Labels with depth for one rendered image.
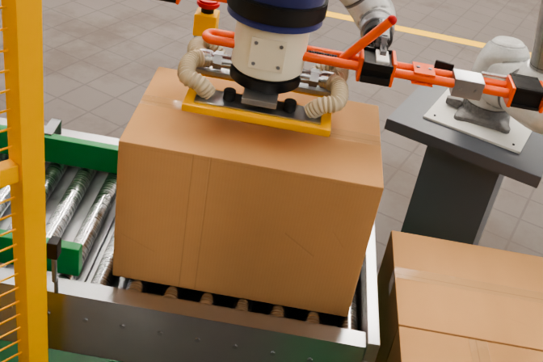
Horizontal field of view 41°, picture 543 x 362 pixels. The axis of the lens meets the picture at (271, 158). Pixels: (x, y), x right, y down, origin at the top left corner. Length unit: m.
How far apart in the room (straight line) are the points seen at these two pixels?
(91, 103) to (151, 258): 2.00
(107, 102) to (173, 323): 2.14
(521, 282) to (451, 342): 0.37
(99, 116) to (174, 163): 2.00
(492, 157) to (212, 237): 0.96
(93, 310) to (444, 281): 0.94
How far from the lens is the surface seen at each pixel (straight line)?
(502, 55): 2.39
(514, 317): 2.09
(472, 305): 2.07
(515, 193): 3.71
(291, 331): 1.76
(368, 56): 1.73
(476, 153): 2.33
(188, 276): 1.86
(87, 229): 2.05
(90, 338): 1.88
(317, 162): 1.68
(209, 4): 2.22
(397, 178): 3.52
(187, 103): 1.66
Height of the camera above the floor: 1.83
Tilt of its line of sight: 32 degrees down
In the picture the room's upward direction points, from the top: 10 degrees clockwise
